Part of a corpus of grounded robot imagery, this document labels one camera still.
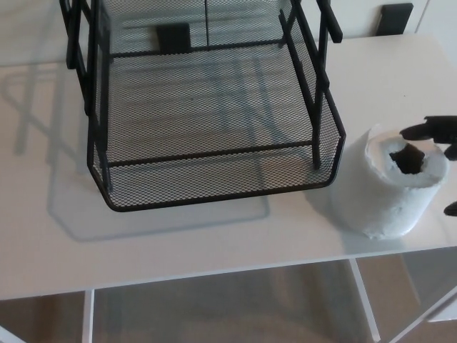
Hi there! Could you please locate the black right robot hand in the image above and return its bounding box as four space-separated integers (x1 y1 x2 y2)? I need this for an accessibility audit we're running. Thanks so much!
398 116 457 217

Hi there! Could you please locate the white toilet paper roll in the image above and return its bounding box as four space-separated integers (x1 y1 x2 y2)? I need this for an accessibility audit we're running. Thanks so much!
329 123 451 240

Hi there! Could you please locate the black mesh file tray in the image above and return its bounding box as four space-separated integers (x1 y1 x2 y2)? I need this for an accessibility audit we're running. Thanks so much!
59 0 348 213

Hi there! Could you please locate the white cabinet row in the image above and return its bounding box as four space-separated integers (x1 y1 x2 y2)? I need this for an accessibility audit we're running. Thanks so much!
0 0 457 67

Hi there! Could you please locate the black cabinet handle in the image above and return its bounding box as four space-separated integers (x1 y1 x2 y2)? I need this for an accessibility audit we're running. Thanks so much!
156 24 191 49
381 2 415 37

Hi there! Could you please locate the white metal frame desk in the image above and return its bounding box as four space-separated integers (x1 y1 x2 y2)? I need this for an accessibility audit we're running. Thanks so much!
0 34 457 343

